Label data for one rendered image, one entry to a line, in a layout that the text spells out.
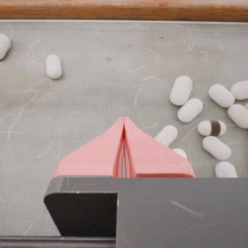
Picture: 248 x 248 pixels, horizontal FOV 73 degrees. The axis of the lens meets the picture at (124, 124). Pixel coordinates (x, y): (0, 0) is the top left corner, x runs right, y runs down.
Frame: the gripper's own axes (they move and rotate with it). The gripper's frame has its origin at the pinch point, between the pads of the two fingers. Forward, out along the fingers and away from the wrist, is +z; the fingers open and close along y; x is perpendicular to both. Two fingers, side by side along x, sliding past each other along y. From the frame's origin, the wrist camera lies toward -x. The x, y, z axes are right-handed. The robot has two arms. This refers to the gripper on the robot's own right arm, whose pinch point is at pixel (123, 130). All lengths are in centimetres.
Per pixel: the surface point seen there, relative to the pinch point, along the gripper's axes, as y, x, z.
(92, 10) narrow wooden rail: 4.1, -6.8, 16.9
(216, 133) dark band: -10.2, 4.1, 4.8
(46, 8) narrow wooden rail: 10.2, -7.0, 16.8
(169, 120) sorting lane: -5.4, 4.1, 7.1
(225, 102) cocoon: -11.7, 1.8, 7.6
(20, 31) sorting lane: 14.4, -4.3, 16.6
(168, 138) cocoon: -4.8, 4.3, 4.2
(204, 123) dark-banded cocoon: -9.0, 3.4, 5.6
